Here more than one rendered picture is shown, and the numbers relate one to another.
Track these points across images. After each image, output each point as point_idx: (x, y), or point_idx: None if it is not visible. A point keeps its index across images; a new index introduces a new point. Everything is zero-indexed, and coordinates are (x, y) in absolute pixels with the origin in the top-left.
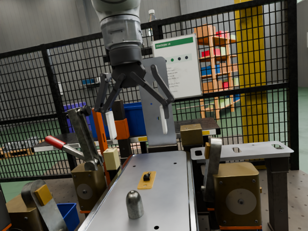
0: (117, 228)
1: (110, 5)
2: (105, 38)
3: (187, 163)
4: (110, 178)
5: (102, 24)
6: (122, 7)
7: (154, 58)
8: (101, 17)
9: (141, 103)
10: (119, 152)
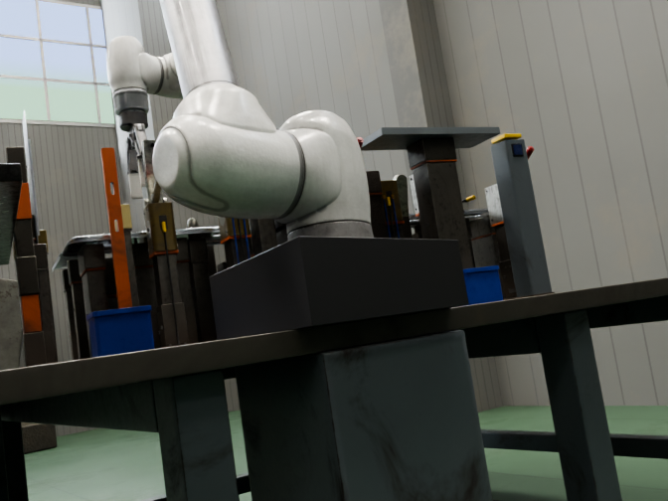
0: (211, 233)
1: (153, 90)
2: (145, 102)
3: (106, 250)
4: (131, 241)
5: (145, 92)
6: (147, 93)
7: (23, 119)
8: (144, 87)
9: (32, 172)
10: (33, 244)
